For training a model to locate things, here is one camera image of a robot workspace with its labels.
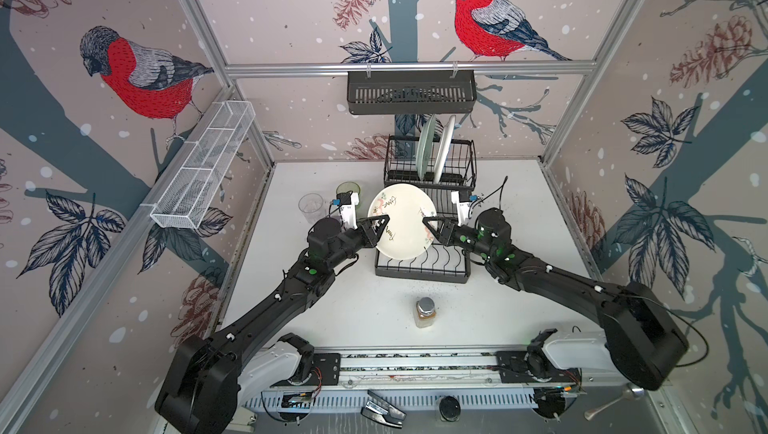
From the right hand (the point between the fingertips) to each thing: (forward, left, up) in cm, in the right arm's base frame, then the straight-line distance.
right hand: (422, 225), depth 79 cm
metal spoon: (-33, -50, -20) cm, 62 cm away
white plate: (-3, +4, 0) cm, 5 cm away
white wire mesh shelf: (0, +58, +13) cm, 60 cm away
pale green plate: (+14, -1, +16) cm, 21 cm away
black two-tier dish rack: (+22, -8, 0) cm, 23 cm away
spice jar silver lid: (-18, -1, -9) cm, 20 cm away
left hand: (-3, +8, +6) cm, 11 cm away
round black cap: (-39, -6, -10) cm, 40 cm away
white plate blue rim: (+13, -5, +16) cm, 21 cm away
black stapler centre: (-39, +9, -18) cm, 44 cm away
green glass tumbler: (+23, +26, -11) cm, 36 cm away
